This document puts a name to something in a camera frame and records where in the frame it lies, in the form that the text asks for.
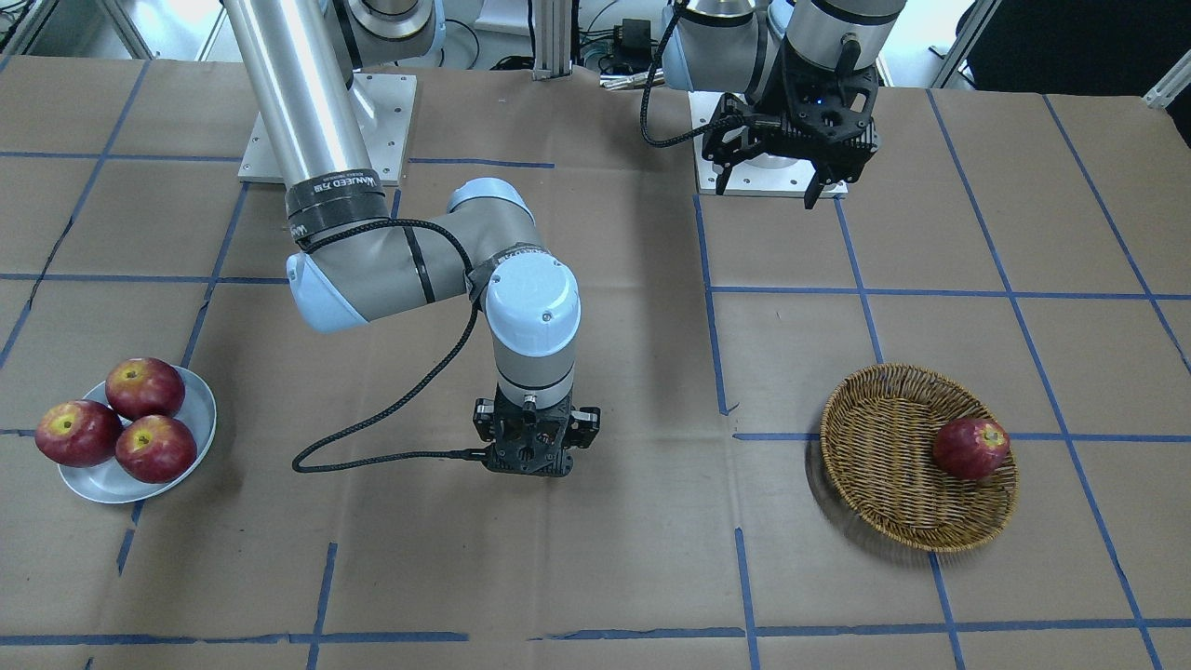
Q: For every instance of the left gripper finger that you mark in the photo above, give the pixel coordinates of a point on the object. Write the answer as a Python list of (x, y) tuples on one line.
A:
[(822, 178), (722, 179)]

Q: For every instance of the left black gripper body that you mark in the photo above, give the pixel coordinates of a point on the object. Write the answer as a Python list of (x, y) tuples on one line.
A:
[(778, 96)]

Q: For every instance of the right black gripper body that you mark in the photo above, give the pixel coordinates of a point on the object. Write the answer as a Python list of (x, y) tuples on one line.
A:
[(486, 424)]

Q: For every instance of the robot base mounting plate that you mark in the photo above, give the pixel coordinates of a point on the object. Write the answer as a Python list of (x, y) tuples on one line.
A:
[(764, 175)]

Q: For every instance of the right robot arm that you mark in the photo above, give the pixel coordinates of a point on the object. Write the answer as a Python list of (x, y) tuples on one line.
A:
[(357, 262)]

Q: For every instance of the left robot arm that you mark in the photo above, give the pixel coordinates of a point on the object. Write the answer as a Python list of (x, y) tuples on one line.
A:
[(735, 48)]

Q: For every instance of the woven wicker basket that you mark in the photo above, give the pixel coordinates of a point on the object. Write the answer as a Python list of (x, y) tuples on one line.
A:
[(877, 434)]

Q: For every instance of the dark red apple in basket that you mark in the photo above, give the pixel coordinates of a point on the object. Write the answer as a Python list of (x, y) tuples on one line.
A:
[(971, 448)]

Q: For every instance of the red apple on plate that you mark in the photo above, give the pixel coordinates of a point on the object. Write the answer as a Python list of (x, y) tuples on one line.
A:
[(156, 449), (78, 433), (144, 386)]

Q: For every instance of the red apple on plate front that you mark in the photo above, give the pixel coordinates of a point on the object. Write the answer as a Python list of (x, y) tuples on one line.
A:
[(144, 386)]

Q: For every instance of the light blue plate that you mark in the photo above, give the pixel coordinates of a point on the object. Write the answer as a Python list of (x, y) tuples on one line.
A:
[(108, 482)]

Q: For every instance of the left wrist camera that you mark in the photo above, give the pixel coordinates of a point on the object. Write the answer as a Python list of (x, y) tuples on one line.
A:
[(832, 102)]

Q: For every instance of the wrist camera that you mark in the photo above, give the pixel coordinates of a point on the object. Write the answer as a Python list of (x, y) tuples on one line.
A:
[(832, 102), (518, 447)]

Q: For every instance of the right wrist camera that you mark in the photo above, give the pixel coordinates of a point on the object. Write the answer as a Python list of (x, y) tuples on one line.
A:
[(518, 447)]

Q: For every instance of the aluminium frame post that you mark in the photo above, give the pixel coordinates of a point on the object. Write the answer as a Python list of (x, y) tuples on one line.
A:
[(554, 38)]

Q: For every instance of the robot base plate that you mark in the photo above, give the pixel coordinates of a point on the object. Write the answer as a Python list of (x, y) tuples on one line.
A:
[(372, 130)]

